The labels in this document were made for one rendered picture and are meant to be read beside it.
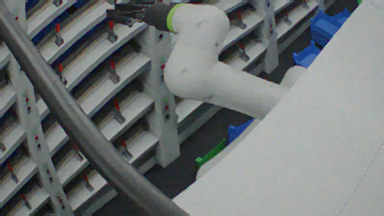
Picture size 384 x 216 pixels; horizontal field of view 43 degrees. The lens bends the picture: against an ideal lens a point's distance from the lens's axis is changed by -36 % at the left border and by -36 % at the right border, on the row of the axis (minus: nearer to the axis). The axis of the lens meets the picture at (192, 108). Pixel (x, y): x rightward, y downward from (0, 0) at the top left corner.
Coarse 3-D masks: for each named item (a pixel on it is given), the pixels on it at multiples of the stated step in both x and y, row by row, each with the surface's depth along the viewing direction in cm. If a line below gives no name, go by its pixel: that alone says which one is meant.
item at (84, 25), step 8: (120, 0) 212; (128, 0) 217; (96, 8) 209; (104, 8) 209; (112, 8) 210; (88, 16) 206; (96, 16) 206; (104, 16) 210; (80, 24) 203; (88, 24) 204; (96, 24) 210; (64, 32) 200; (72, 32) 201; (80, 32) 202; (64, 40) 198; (72, 40) 201; (40, 48) 195; (48, 48) 195; (56, 48) 196; (64, 48) 199; (48, 56) 193; (56, 56) 197
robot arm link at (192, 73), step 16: (176, 48) 161; (192, 48) 159; (176, 64) 159; (192, 64) 158; (208, 64) 160; (224, 64) 166; (176, 80) 159; (192, 80) 159; (208, 80) 160; (224, 80) 162; (240, 80) 165; (256, 80) 169; (192, 96) 162; (208, 96) 163; (224, 96) 164; (240, 96) 165; (256, 96) 167; (272, 96) 169; (256, 112) 169
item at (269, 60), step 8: (256, 0) 290; (264, 0) 288; (264, 8) 291; (272, 8) 298; (272, 16) 301; (264, 24) 298; (272, 24) 304; (264, 32) 302; (272, 40) 310; (272, 48) 313; (264, 56) 314; (272, 56) 316; (264, 64) 318; (272, 64) 319
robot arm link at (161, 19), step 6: (162, 6) 168; (168, 6) 167; (156, 12) 168; (162, 12) 167; (168, 12) 165; (156, 18) 168; (162, 18) 166; (156, 24) 169; (162, 24) 167; (162, 30) 170; (168, 30) 168
